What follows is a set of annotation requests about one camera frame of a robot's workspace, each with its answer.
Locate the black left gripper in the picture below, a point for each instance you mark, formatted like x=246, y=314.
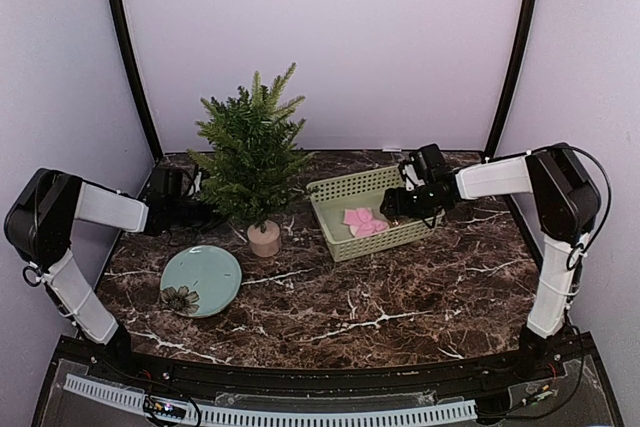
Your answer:
x=208, y=209

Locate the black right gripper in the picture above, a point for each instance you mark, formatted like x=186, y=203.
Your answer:
x=394, y=196

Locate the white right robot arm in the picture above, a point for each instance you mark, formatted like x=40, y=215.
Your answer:
x=571, y=213

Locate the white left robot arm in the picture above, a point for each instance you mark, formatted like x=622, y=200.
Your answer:
x=40, y=226

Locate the small green christmas tree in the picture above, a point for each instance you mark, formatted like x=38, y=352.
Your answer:
x=255, y=157

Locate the pink tree pot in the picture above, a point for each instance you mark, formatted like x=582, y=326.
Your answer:
x=264, y=239

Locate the pink bow ornament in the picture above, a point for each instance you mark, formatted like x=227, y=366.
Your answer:
x=361, y=222

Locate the green perforated plastic basket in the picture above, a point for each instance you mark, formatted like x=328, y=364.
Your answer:
x=332, y=197

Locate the teal flower plate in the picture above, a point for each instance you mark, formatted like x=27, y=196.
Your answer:
x=200, y=281

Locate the black front rail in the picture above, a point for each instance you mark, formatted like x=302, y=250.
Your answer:
x=476, y=377

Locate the white slotted cable duct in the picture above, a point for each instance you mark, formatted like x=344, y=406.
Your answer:
x=259, y=410

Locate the black left corner post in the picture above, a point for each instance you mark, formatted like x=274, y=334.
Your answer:
x=134, y=79

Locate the black corner post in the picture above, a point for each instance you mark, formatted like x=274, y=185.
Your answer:
x=134, y=79
x=511, y=78

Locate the black right corner post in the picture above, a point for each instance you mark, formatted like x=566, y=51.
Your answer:
x=511, y=78

